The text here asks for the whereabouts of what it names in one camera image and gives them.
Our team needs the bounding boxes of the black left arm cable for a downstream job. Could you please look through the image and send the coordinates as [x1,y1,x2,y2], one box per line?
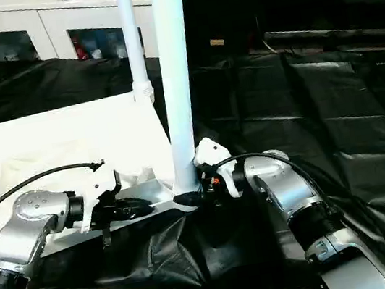
[0,159,113,228]

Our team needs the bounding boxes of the red bottle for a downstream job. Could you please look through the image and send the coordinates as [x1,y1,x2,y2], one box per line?
[74,40,90,62]

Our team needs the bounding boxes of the black plastic mat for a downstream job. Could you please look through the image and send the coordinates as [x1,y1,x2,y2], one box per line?
[0,0,385,289]

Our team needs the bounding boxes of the black bar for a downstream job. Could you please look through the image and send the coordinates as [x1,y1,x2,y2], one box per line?
[263,13,385,60]

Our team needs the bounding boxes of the white cabinet with glass doors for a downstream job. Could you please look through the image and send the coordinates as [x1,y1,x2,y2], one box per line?
[0,0,163,82]

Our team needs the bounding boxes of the white plastic table top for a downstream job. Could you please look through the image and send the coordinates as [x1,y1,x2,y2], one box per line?
[0,81,209,256]

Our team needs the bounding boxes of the white plastic table leg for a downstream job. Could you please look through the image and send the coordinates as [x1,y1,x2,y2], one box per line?
[114,0,157,108]
[141,0,216,198]

